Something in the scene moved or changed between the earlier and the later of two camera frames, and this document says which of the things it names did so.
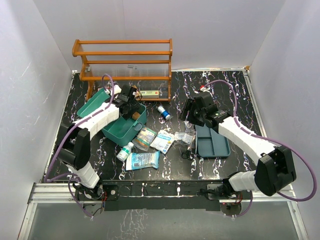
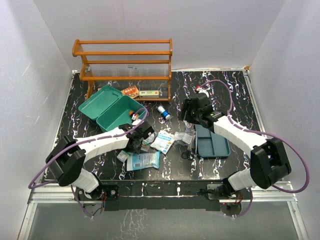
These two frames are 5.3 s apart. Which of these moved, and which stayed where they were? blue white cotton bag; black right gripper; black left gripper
Moved: black left gripper
Stayed: black right gripper; blue white cotton bag
